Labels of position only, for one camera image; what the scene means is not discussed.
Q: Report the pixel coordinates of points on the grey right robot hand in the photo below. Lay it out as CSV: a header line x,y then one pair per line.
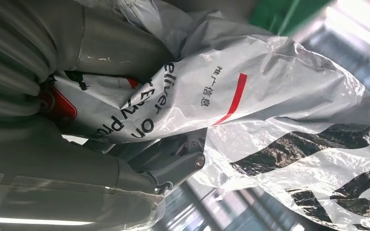
x,y
60,178

